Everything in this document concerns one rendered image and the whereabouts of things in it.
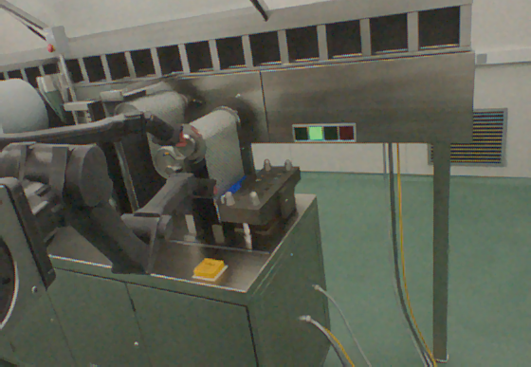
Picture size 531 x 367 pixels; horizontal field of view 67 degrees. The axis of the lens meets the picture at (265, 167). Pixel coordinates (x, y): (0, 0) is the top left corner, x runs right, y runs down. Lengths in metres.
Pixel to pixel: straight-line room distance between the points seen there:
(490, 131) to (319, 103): 2.56
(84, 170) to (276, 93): 1.15
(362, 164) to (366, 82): 2.69
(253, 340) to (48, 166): 0.99
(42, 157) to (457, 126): 1.25
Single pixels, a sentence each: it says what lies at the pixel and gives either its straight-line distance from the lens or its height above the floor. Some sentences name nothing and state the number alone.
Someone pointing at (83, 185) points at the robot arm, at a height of 1.46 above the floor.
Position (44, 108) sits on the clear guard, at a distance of 2.25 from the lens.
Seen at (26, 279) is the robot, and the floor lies 1.42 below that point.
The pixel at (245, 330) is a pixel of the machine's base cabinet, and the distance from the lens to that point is 1.36.
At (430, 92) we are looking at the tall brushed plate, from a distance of 1.46.
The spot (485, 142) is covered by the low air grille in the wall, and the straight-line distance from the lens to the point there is 3.94.
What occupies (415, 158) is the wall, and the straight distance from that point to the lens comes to 4.02.
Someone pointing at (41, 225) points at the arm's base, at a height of 1.45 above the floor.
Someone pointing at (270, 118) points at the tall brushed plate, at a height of 1.25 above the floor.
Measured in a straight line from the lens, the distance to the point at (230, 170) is 1.56.
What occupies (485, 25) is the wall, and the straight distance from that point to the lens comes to 3.76.
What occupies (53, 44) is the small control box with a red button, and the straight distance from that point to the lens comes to 1.79.
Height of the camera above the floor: 1.61
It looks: 20 degrees down
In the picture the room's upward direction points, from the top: 9 degrees counter-clockwise
